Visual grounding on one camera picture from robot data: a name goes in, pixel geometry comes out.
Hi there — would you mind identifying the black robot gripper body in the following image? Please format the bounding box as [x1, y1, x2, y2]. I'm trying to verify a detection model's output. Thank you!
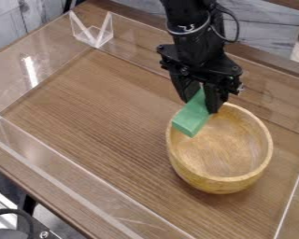
[157, 16, 241, 95]

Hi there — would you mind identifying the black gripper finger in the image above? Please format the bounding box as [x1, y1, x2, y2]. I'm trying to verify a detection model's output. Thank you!
[169, 72, 200, 103]
[202, 82, 228, 114]

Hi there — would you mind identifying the green rectangular block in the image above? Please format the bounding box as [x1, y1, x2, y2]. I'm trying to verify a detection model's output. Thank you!
[172, 89, 209, 137]

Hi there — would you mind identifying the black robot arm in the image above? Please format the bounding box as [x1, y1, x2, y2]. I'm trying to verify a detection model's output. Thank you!
[157, 0, 243, 114]

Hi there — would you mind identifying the brown wooden bowl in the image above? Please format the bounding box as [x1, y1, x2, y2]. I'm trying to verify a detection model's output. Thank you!
[165, 103, 272, 194]

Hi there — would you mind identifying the black metal table leg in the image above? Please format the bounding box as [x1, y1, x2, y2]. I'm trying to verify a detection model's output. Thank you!
[17, 193, 38, 216]

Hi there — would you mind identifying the clear acrylic corner bracket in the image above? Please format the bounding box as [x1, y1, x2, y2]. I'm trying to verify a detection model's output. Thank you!
[67, 11, 113, 49]

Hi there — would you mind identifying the clear acrylic tray wall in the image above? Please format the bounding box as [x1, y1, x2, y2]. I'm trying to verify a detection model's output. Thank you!
[0, 115, 194, 239]

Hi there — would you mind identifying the black cable under table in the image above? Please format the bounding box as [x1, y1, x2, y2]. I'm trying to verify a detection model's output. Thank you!
[0, 208, 34, 239]

